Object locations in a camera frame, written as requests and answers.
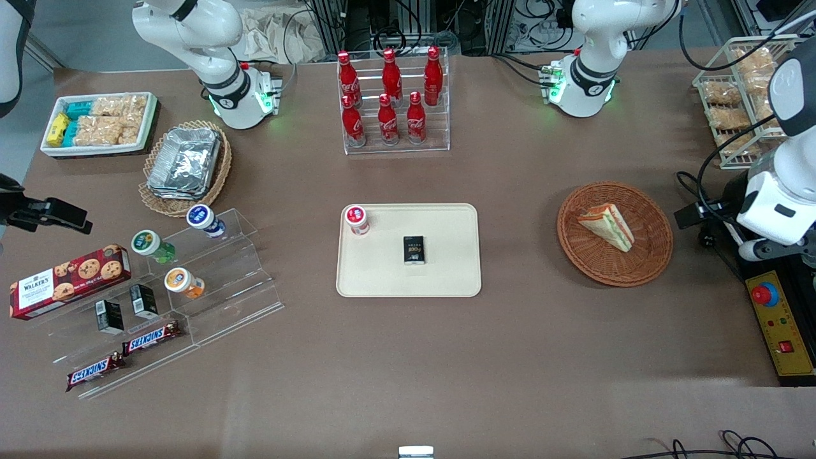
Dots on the clear rice cracker bag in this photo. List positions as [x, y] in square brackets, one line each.
[105, 131]
[721, 94]
[755, 64]
[728, 118]
[121, 106]
[733, 143]

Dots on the clear acrylic bottle rack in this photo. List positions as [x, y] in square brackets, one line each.
[440, 127]

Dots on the triangular sandwich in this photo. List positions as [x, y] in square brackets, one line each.
[609, 226]

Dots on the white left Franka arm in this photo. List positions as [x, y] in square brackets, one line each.
[596, 32]

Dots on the stack of foil trays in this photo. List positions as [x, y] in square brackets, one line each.
[185, 162]

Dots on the red cola bottle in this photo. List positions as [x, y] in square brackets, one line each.
[353, 124]
[346, 78]
[416, 122]
[433, 75]
[387, 124]
[391, 75]

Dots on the orange-lid small drink bottle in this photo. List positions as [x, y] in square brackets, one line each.
[180, 281]

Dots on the yellow snack pack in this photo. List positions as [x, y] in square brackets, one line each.
[57, 129]

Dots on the Snickers chocolate bar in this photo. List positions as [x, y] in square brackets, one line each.
[94, 372]
[151, 338]

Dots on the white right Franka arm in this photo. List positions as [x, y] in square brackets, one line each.
[191, 25]

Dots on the beige plastic tray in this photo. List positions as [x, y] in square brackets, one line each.
[382, 274]

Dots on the red Walkers cookie box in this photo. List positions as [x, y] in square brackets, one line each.
[70, 280]

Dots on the round brown wicker basket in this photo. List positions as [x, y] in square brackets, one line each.
[650, 255]

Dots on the teal snack pack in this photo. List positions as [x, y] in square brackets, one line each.
[78, 109]
[71, 132]

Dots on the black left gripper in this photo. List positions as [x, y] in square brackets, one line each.
[728, 199]

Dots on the clear acrylic stepped stand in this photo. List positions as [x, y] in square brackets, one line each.
[236, 280]

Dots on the blue-lid small drink bottle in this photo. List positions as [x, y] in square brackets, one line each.
[203, 218]

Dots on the red-lid small drink bottle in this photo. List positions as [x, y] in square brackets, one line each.
[357, 218]

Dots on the white rectangular snack bin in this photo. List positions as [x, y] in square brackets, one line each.
[150, 124]

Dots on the crumpled beige cloth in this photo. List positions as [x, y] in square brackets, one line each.
[274, 35]

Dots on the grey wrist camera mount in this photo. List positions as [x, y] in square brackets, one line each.
[752, 250]

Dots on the small black box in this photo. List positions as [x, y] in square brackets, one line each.
[414, 250]
[109, 317]
[144, 301]

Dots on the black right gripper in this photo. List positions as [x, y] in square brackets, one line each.
[14, 208]

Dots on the green-lid small drink bottle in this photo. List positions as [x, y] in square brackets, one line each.
[148, 244]

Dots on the small white object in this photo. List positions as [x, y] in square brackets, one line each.
[415, 452]

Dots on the yellow emergency stop box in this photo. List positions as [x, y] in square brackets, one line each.
[787, 319]

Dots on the light woven wicker basket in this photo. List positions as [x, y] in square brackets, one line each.
[220, 175]

